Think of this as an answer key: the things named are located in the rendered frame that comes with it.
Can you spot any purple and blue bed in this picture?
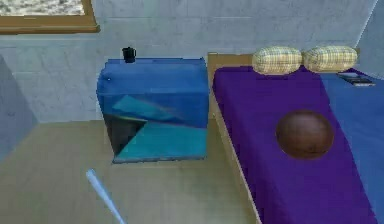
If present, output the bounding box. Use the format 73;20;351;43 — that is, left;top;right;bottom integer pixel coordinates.
207;52;384;224

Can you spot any blue bedside cabinet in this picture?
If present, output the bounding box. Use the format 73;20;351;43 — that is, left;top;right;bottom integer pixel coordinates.
96;57;210;165

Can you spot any black mug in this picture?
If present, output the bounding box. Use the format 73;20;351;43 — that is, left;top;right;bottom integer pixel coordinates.
121;46;137;64

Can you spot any yellow checked pillow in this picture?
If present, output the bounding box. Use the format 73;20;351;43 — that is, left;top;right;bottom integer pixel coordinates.
251;45;304;76
302;45;359;74

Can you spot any brown basketball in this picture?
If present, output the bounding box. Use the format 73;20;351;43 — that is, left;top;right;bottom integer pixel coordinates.
275;109;335;161

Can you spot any wooden framed window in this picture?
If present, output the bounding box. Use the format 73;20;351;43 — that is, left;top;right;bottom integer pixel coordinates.
0;0;101;36

